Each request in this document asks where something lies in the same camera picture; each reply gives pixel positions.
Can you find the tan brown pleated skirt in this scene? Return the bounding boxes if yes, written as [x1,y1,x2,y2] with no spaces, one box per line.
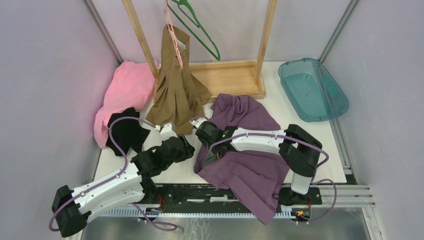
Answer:
[146,26,212,135]

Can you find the purple garment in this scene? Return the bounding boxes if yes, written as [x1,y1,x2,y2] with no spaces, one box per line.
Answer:
[193,93,289,225]

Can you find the pink thin hanger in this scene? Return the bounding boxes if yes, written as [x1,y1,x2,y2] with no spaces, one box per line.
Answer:
[163,0,186,69]

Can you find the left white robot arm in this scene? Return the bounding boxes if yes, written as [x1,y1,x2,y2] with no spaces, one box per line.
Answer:
[49,135,195,238]

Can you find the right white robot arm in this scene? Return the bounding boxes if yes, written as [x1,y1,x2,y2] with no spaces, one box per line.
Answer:
[190,117,329,206]

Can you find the green hanger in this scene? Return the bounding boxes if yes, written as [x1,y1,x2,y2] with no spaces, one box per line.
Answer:
[166,0,222,61]

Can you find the black garment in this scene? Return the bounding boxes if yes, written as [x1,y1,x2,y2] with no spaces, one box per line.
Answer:
[106,107,150,157]

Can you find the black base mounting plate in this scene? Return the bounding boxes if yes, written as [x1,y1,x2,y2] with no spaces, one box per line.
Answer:
[138,183,323,214]

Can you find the wooden clothes rack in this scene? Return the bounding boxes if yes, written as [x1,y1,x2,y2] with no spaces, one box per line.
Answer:
[122,0,277,99]

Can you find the pink garment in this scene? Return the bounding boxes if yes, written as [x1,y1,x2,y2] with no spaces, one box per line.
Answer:
[93,61,155,149]

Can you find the teal plastic bin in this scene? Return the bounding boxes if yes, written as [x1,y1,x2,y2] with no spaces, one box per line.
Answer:
[277,58,349,122]

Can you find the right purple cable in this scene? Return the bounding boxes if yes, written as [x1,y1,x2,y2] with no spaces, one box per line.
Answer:
[188,115,338,225]

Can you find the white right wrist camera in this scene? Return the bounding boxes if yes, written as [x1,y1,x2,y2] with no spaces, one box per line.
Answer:
[189,117,207,130]

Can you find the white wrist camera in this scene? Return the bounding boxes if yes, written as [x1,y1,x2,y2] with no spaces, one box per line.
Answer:
[189,117,207,130]
[154,122,178,140]

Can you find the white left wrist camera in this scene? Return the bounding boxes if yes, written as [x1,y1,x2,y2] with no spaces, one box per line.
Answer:
[154,122,178,140]

